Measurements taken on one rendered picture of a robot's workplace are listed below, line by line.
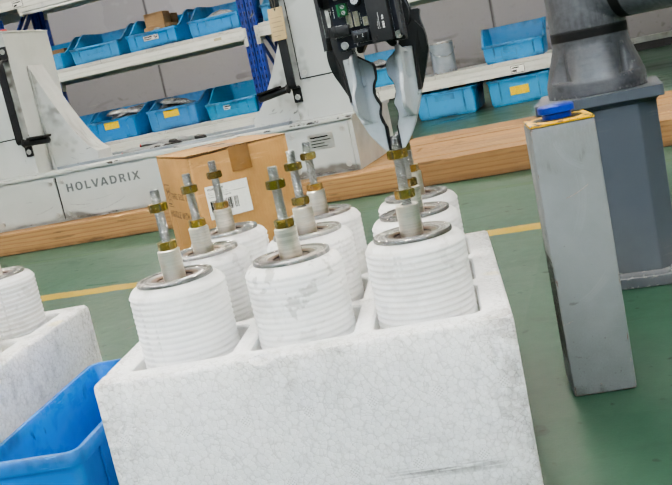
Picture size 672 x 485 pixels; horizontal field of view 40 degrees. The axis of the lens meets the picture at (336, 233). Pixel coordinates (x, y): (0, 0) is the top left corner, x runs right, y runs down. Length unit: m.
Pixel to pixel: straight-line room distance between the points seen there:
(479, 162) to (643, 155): 1.48
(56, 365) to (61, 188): 2.34
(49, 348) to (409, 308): 0.51
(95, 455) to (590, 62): 0.91
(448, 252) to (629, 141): 0.65
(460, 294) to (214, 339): 0.24
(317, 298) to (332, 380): 0.08
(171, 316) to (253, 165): 1.24
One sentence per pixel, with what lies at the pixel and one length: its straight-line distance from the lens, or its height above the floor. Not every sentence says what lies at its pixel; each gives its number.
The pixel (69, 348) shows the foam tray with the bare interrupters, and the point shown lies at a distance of 1.23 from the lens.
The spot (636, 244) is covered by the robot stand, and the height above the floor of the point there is 0.07.
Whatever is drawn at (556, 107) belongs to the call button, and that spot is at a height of 0.33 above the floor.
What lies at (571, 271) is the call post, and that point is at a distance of 1.06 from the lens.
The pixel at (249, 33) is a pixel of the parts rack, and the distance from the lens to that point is 5.92.
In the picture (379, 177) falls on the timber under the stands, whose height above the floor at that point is 0.05.
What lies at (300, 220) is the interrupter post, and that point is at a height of 0.27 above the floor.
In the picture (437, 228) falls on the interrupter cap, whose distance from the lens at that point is 0.87.
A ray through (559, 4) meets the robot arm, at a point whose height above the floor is 0.44.
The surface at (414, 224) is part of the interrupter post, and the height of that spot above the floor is 0.26.
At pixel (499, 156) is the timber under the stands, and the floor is 0.06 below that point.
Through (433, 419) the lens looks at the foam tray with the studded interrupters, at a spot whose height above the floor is 0.10.
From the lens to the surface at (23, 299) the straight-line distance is 1.22.
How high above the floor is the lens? 0.42
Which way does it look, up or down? 10 degrees down
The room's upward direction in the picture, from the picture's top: 12 degrees counter-clockwise
